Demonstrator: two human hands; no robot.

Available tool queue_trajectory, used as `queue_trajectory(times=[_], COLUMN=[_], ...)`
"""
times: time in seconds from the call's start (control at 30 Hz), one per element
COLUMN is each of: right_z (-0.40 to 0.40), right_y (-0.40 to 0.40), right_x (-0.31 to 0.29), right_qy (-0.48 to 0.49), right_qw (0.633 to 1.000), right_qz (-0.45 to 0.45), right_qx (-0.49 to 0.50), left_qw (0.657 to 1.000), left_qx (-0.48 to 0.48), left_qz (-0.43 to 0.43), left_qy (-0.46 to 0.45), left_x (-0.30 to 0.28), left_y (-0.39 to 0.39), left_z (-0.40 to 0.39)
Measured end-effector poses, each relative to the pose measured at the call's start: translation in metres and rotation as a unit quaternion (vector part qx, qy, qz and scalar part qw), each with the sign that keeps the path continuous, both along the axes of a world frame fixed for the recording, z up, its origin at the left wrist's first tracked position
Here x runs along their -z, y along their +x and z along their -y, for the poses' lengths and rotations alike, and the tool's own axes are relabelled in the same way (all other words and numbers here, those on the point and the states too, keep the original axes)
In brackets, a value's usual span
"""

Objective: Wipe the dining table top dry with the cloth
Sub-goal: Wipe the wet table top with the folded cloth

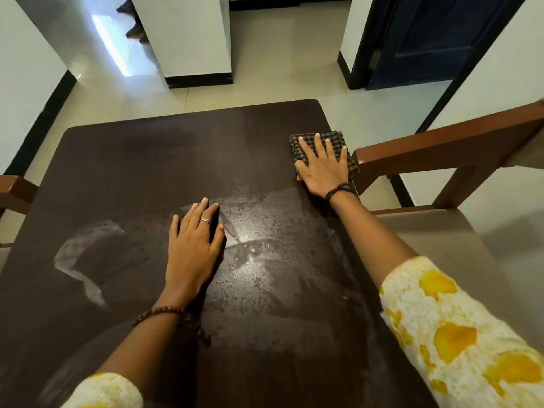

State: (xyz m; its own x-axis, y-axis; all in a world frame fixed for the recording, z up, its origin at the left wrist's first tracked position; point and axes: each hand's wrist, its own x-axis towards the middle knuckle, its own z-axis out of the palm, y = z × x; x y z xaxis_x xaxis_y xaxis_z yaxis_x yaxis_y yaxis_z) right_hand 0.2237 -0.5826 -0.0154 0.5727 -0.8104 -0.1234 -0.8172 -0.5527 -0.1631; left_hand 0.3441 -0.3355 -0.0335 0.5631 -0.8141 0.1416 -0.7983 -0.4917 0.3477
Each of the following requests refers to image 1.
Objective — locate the person's left hand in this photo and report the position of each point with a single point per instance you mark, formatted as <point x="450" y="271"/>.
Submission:
<point x="191" y="259"/>

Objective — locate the person's right hand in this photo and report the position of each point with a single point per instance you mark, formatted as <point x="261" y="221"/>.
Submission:
<point x="325" y="176"/>

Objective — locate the dark checkered cleaning cloth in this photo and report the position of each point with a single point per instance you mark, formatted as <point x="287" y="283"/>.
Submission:
<point x="338" y="140"/>

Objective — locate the person's left forearm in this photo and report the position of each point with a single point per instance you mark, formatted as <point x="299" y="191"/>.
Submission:
<point x="140" y="348"/>

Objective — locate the person's right forearm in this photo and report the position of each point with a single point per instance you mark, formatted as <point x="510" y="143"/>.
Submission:
<point x="374" y="237"/>

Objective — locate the dark brown table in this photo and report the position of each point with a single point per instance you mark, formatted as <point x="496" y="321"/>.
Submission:
<point x="170" y="157"/>

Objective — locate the wooden chair with beige cushion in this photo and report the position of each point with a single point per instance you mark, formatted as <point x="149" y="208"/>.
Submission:
<point x="17" y="191"/>
<point x="446" y="250"/>

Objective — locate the dark blue door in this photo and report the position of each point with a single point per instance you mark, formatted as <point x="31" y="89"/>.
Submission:
<point x="425" y="38"/>

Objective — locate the white and yellow patterned garment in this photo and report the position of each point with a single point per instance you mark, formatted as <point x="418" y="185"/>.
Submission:
<point x="467" y="335"/>

